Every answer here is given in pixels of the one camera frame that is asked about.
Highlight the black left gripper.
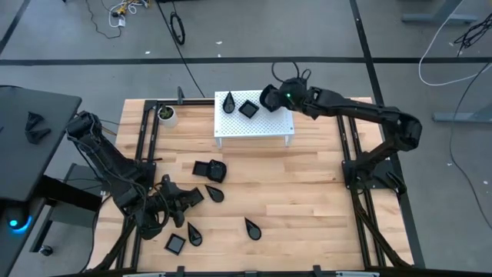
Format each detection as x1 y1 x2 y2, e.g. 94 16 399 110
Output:
152 173 205 229

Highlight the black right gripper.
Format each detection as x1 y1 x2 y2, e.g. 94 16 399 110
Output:
268 77 311 114

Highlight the black rounded mini plate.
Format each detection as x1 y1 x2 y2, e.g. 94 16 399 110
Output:
206 159 228 184
259 84 284 113

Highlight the black square mini plate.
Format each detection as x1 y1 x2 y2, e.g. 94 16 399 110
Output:
164 232 187 256
191 159 211 178
238 99 261 119

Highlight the white perforated metal shelf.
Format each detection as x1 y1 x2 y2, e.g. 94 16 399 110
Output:
213 89 296 149

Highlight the white potted plant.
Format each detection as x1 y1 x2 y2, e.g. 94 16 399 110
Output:
157 104 179 129

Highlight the black desk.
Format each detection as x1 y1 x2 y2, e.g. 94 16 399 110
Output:
0 85 101 277

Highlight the grey desk foot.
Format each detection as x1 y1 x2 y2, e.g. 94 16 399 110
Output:
432 102 492 124
401 0 480 24

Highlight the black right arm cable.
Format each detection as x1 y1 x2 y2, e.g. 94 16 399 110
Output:
271 61 313 84

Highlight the black aluminium rig frame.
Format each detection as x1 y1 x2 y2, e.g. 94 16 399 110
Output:
86 98 414 277

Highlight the long black floor cable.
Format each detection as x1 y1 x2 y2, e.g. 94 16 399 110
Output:
155 0 207 99

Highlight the black cable coil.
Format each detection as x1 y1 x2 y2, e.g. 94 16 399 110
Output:
169 12 187 47

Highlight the white floor cable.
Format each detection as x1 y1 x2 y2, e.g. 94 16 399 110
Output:
417 0 492 88

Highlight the black device blue light ring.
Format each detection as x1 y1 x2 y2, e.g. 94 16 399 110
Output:
5 207 34 235

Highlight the thin black floor cable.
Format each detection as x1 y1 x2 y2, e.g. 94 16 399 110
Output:
447 61 492 232
84 0 123 40

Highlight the white and yellow cable bundle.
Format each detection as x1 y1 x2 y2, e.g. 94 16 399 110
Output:
108 0 149 28

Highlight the black tangled cable bundle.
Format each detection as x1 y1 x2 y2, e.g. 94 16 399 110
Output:
453 11 492 57

